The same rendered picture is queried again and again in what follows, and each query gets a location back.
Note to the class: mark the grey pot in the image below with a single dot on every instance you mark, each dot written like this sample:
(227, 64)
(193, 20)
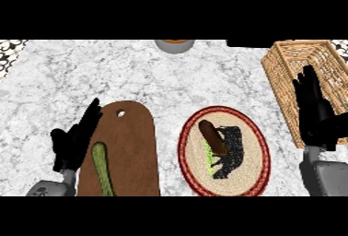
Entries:
(174, 46)

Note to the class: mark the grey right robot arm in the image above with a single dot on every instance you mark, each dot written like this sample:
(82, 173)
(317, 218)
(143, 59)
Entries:
(323, 175)

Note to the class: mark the wicker basket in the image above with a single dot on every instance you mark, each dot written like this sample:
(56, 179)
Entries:
(289, 80)

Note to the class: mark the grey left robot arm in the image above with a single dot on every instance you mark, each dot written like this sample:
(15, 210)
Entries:
(56, 186)

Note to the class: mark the brown wooden cutting board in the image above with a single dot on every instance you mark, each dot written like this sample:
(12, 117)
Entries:
(122, 153)

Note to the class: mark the brown sweet potato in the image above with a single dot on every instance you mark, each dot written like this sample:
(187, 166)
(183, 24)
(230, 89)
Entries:
(212, 136)

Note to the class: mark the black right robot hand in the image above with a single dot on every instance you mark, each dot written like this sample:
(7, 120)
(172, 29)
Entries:
(314, 116)

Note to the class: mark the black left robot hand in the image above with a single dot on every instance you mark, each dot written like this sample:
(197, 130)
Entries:
(72, 144)

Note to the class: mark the round red-rimmed woven placemat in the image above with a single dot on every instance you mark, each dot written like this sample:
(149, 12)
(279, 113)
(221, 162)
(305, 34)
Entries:
(224, 153)

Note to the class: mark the green cucumber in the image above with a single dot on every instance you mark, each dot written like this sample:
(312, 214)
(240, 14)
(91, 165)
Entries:
(102, 170)

